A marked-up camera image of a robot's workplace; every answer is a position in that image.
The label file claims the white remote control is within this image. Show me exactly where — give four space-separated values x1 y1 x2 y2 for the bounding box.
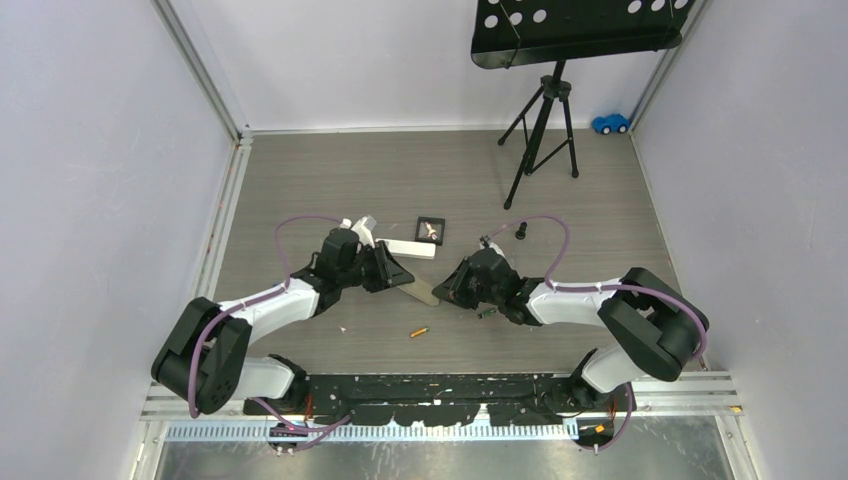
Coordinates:
377 239 437 260
399 278 440 307

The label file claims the black chess piece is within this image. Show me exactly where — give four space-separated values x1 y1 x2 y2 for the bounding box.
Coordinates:
514 222 528 240

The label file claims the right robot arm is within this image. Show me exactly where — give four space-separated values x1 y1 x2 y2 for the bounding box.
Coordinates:
432 247 709 411

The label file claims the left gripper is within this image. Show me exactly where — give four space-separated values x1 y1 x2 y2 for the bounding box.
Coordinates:
339 241 413 294

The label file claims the blue toy car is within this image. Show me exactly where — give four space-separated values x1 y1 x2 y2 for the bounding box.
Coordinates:
591 114 630 135

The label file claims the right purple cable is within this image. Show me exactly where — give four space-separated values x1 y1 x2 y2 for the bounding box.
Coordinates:
486 214 709 452

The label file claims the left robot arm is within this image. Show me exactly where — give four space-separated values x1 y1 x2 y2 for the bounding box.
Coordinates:
151 228 415 418

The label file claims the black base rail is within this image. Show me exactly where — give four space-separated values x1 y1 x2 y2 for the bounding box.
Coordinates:
238 356 631 427

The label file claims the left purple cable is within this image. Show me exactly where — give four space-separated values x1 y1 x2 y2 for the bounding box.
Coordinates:
187 214 352 420

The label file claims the purple cable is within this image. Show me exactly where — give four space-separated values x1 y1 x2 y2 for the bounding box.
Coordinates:
486 214 709 452
187 214 352 420

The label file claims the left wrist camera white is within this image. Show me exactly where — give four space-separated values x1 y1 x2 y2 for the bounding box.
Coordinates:
339 215 377 247

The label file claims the black music stand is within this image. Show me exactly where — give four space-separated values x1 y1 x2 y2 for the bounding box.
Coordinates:
470 0 694 209

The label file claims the black framed display case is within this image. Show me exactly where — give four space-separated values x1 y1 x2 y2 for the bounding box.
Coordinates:
414 216 446 246

